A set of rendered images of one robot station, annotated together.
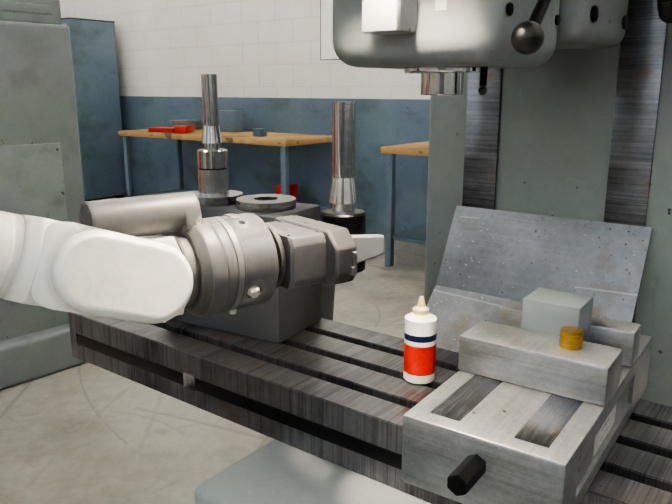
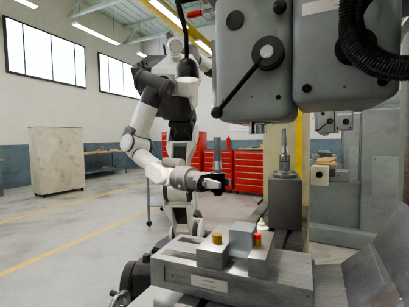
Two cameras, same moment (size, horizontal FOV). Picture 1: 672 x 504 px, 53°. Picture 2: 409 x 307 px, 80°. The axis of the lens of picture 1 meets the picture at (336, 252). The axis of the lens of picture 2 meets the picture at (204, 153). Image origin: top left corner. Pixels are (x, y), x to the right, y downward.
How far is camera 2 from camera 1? 0.90 m
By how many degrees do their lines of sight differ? 77
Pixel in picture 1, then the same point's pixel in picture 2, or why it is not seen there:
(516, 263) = (397, 243)
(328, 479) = not seen: hidden behind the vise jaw
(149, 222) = (169, 164)
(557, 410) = (189, 256)
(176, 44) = not seen: outside the picture
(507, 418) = (181, 247)
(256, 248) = (179, 174)
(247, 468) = not seen: hidden behind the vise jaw
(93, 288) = (148, 173)
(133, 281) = (153, 173)
